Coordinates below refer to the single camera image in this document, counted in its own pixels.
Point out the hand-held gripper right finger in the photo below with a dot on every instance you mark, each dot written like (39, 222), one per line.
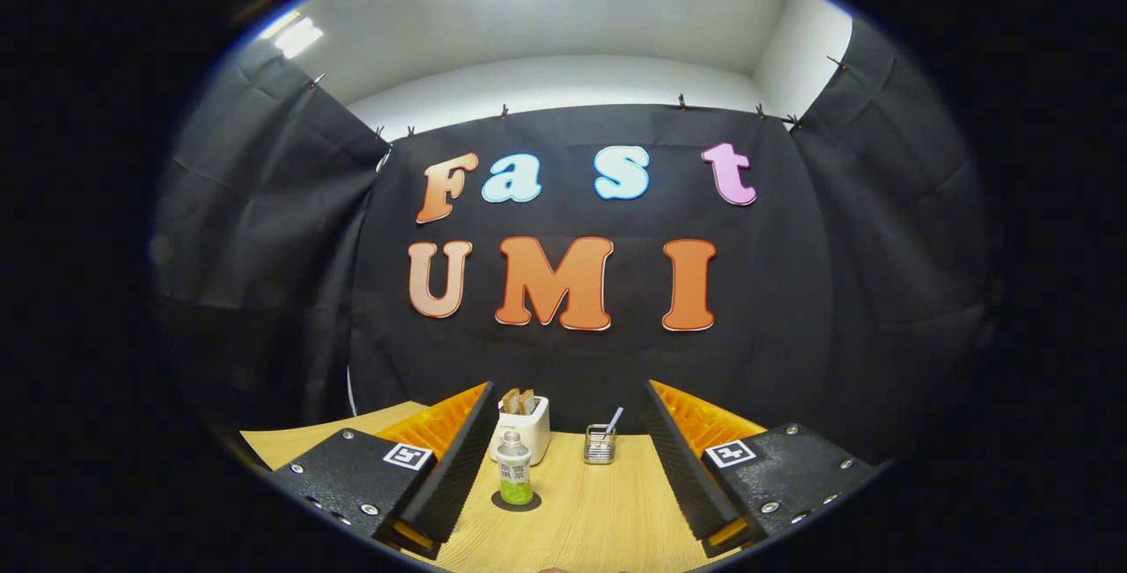
(682, 467)

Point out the wooden table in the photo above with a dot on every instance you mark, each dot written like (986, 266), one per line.
(599, 520)

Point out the toast slices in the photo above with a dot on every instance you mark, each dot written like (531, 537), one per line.
(518, 402)

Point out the dark brown round coaster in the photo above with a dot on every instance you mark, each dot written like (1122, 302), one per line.
(534, 503)

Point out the clear juice bottle white label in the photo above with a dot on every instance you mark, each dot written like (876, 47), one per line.
(515, 467)

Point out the white toaster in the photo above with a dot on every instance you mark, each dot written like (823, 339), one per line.
(535, 434)

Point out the black backdrop cloth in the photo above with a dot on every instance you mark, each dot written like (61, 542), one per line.
(563, 362)

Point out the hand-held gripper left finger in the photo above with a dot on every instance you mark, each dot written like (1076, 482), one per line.
(458, 467)

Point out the small ceiling light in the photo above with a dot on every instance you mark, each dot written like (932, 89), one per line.
(298, 36)

